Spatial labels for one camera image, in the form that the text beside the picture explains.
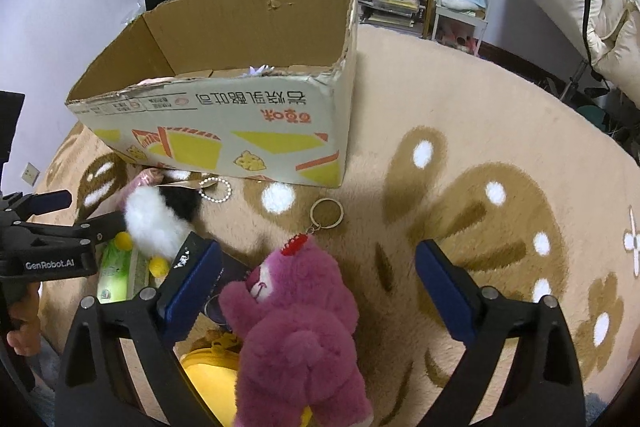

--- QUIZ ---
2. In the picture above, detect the black Face tissue pack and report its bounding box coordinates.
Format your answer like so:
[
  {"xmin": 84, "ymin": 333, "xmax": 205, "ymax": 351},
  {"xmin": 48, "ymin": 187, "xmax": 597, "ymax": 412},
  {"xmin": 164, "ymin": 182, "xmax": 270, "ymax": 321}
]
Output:
[{"xmin": 202, "ymin": 253, "xmax": 250, "ymax": 332}]

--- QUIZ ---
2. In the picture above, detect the pink item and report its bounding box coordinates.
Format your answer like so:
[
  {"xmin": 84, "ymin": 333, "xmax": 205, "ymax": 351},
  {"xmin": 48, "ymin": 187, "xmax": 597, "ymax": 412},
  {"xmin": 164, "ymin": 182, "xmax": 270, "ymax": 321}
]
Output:
[{"xmin": 117, "ymin": 168, "xmax": 164, "ymax": 210}]

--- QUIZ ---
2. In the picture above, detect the white black fluffy plush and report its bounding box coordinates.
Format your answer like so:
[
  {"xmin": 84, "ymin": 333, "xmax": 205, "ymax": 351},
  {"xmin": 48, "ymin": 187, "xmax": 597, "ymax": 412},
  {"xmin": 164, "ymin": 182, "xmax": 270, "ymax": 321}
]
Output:
[{"xmin": 124, "ymin": 185, "xmax": 201, "ymax": 281}]

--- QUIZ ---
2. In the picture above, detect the open cardboard box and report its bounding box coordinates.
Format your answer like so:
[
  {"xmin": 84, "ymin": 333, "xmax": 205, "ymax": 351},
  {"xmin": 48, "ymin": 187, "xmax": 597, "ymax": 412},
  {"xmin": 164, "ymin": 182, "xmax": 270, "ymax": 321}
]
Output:
[{"xmin": 65, "ymin": 0, "xmax": 358, "ymax": 187}]

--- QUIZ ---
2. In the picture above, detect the wall socket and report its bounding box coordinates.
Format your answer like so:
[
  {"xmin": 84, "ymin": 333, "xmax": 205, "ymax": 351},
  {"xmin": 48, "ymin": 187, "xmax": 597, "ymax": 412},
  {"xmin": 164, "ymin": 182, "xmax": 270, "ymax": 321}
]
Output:
[{"xmin": 21, "ymin": 162, "xmax": 40, "ymax": 186}]

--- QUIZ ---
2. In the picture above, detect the person's left hand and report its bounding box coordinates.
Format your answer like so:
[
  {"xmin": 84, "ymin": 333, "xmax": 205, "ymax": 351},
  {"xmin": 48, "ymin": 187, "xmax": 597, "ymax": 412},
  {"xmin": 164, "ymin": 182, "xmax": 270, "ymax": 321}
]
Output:
[{"xmin": 6, "ymin": 282, "xmax": 40, "ymax": 357}]

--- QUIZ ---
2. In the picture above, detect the pink plush bear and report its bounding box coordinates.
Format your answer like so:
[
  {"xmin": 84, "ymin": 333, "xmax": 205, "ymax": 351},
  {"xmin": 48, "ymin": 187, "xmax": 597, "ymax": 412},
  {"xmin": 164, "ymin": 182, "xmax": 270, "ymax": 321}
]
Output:
[{"xmin": 219, "ymin": 234, "xmax": 373, "ymax": 426}]

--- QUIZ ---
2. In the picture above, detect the yellow plush dog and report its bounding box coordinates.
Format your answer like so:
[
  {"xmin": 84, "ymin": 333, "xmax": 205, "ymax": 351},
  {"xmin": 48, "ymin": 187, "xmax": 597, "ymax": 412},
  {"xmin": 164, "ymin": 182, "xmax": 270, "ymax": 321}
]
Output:
[{"xmin": 178, "ymin": 328, "xmax": 314, "ymax": 427}]

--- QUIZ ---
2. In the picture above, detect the green tissue pack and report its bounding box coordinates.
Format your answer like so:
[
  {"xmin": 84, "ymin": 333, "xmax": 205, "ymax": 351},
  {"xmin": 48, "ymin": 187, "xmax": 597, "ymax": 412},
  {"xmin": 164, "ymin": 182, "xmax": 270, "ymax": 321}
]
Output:
[{"xmin": 96, "ymin": 239, "xmax": 150, "ymax": 305}]

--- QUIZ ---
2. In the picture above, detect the stack of books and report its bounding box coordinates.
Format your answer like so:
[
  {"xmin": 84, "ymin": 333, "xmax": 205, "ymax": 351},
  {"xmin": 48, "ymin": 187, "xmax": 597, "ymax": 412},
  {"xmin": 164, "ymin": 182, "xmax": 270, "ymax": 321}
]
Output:
[{"xmin": 358, "ymin": 0, "xmax": 424, "ymax": 29}]

